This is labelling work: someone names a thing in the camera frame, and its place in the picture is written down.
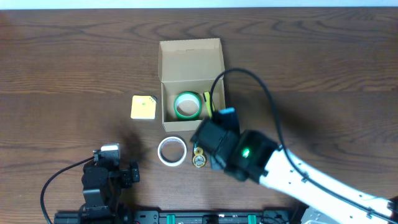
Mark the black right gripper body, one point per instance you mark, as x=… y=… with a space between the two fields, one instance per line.
x=217 y=162

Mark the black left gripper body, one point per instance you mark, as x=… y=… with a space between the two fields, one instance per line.
x=128 y=177

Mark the black yellow correction tape dispenser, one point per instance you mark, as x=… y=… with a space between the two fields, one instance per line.
x=199 y=159

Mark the yellow highlighter pen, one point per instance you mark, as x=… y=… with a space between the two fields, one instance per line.
x=208 y=103

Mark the green tape roll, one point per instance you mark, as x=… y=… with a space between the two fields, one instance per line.
x=187 y=106

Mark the white tape roll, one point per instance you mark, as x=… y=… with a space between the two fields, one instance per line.
x=163 y=159

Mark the yellow sticky note pad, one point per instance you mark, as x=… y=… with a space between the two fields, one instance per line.
x=143 y=107

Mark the brown cardboard box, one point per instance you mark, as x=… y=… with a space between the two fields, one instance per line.
x=189 y=66

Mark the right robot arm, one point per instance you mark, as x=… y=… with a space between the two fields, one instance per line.
x=252 y=155

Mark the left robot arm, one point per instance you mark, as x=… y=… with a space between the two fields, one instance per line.
x=103 y=181

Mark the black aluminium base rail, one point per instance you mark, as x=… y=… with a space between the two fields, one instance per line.
x=155 y=217

